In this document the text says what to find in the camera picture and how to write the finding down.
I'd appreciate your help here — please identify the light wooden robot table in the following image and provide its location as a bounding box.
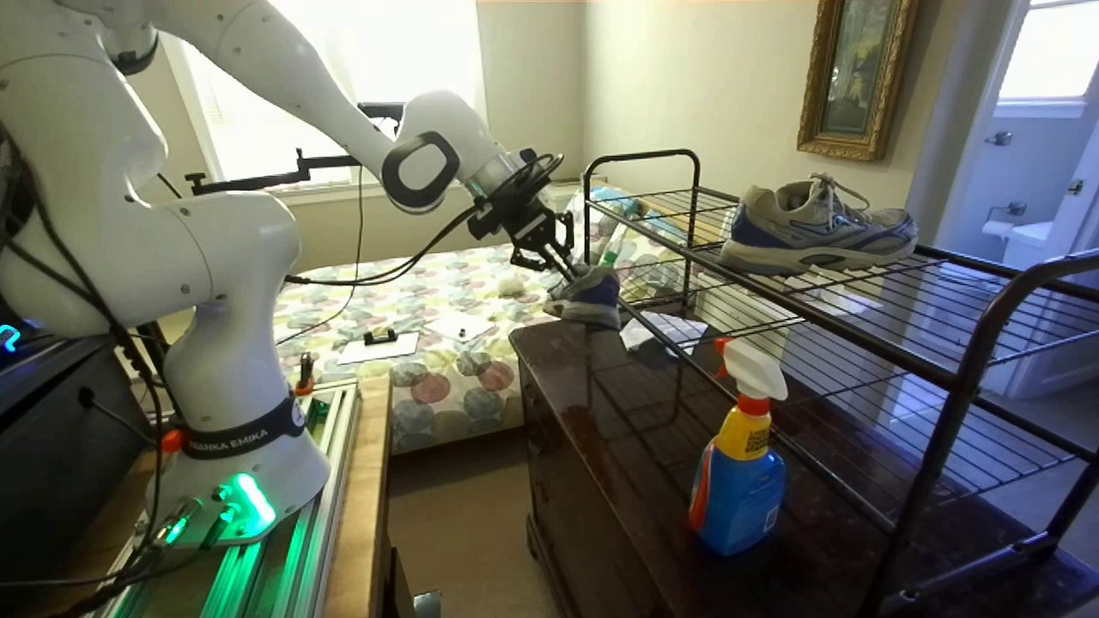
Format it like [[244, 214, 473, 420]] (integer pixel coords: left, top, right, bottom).
[[19, 369, 397, 618]]

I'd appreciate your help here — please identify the blue spray cleaner bottle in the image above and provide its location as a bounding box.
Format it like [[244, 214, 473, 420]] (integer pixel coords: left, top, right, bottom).
[[682, 335, 790, 561]]

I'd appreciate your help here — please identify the white folded paper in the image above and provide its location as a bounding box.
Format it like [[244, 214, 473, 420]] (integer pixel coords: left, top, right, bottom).
[[615, 309, 710, 361]]

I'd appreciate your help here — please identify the dark wooden dresser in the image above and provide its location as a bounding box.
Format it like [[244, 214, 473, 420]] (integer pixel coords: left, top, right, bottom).
[[507, 313, 1099, 618]]

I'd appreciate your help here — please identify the white bathroom fixture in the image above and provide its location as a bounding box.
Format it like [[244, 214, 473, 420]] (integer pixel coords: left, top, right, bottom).
[[978, 204, 1058, 278]]

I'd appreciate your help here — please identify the white paper sheet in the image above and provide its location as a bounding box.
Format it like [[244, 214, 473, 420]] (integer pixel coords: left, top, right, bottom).
[[338, 331, 424, 372]]

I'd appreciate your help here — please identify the white panel door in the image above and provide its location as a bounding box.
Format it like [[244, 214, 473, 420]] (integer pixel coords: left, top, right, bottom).
[[1033, 117, 1099, 270]]

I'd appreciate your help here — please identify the black metal shoe rack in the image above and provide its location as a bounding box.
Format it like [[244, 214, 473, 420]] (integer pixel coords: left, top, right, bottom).
[[576, 147, 1099, 618]]

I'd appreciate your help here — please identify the grey blue sneaker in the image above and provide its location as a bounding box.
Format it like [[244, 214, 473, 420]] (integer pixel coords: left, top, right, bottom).
[[552, 262, 628, 334], [717, 174, 920, 276]]

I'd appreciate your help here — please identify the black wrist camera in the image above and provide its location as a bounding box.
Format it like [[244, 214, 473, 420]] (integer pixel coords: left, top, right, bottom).
[[459, 193, 520, 246]]

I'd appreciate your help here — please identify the bed with floral quilt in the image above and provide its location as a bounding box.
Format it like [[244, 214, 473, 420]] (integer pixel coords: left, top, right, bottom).
[[269, 227, 611, 460]]

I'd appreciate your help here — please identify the small red black tool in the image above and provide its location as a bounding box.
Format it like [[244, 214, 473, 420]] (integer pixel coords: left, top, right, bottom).
[[292, 355, 319, 404]]

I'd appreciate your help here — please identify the green lit aluminium rail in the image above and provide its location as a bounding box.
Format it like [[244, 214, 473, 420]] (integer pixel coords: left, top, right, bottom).
[[96, 380, 364, 618]]

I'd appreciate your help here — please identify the bright window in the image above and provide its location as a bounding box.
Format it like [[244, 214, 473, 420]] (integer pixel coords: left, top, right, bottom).
[[169, 0, 493, 193]]

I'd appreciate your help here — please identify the black equipment box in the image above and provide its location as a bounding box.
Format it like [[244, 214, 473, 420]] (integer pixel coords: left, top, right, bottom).
[[0, 322, 152, 588]]

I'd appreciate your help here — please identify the gold framed picture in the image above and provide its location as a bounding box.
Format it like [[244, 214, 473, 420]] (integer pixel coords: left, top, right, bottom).
[[797, 0, 925, 166]]

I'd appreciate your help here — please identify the black camera boom rod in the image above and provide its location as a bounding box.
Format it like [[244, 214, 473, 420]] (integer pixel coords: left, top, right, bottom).
[[183, 101, 409, 200]]

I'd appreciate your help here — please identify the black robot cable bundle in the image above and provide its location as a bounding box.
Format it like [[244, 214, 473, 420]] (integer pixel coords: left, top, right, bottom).
[[0, 117, 568, 588]]

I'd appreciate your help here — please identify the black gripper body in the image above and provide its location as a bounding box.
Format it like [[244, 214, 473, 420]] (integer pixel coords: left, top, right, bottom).
[[491, 147, 576, 270]]

